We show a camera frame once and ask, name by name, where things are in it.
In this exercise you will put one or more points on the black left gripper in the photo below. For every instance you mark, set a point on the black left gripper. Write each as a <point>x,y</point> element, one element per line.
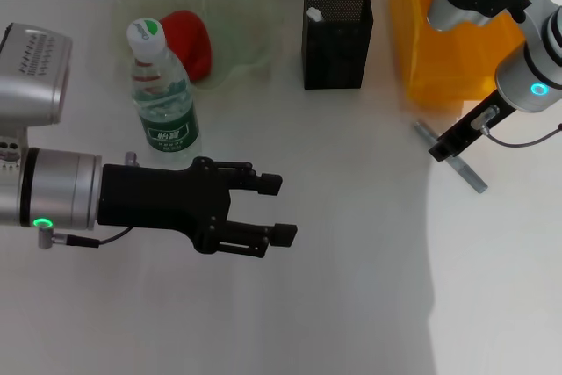
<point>162,199</point>

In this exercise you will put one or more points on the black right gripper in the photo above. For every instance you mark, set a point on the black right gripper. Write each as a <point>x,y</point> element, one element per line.
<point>483,122</point>

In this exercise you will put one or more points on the clear bottle with green label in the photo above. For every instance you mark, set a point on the clear bottle with green label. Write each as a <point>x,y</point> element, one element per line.
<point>169,124</point>

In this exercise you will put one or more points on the green retractable pen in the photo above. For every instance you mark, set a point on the green retractable pen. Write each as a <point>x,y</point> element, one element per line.
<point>314,14</point>

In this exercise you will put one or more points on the silver marker pen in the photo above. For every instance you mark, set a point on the silver marker pen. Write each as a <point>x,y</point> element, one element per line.
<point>472,177</point>

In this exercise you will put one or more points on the black mesh pen holder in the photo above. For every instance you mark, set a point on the black mesh pen holder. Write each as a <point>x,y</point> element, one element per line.
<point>336,50</point>

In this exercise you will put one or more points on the red-orange fruit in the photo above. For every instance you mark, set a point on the red-orange fruit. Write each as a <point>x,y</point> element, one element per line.
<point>193,45</point>

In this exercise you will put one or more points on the pale green ruffled fruit bowl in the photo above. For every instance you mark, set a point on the pale green ruffled fruit bowl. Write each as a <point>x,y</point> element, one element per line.
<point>241,19</point>

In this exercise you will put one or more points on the yellow plastic storage bin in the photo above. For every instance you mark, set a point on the yellow plastic storage bin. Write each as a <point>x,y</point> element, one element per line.
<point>439,63</point>

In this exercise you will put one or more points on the silver left gripper knob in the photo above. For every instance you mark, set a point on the silver left gripper knob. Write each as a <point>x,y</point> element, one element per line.
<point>131,158</point>

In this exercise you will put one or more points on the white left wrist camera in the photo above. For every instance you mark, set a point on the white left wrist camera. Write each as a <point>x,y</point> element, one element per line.
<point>9,153</point>

